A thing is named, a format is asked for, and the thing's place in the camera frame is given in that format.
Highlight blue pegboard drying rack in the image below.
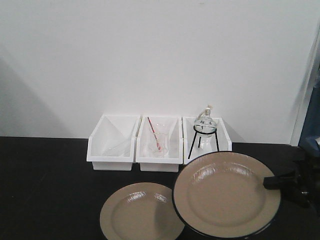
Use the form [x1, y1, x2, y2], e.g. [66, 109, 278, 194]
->
[298, 44, 320, 156]

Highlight white plastic bin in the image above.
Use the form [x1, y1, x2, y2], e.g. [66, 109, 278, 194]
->
[135, 116, 183, 173]
[182, 116, 232, 165]
[86, 114, 141, 171]

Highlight middle white plastic bin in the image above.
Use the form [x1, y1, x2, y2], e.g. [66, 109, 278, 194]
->
[135, 116, 183, 173]

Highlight right white plastic bin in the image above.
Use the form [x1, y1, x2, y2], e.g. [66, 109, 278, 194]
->
[182, 116, 232, 165]

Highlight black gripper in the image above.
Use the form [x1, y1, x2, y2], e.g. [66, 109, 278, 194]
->
[263, 136, 320, 208]

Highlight black wire tripod stand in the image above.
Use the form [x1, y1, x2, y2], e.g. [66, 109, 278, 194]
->
[187, 127, 220, 161]

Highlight round glass flask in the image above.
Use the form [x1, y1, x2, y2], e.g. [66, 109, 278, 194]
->
[193, 104, 217, 138]

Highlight clear glass beaker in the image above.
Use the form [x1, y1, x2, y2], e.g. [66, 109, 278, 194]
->
[148, 133, 168, 158]

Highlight beige round plate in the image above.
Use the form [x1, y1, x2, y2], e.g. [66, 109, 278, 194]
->
[172, 151, 281, 239]
[99, 182, 185, 240]

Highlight left white plastic bin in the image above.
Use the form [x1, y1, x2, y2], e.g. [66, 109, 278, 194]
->
[86, 114, 141, 171]

